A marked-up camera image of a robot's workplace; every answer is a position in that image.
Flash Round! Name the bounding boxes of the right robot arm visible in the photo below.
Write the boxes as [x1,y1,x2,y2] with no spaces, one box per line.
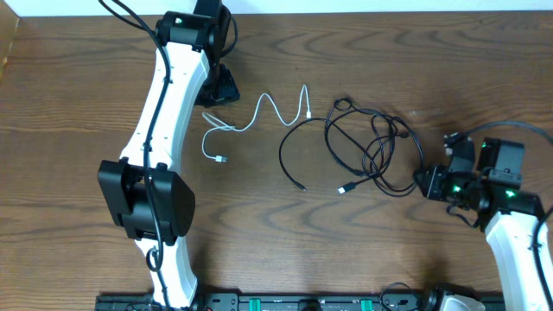
[413,133,552,310]

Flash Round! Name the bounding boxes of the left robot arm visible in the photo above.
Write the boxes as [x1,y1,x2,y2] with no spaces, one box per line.
[98,0,240,310]

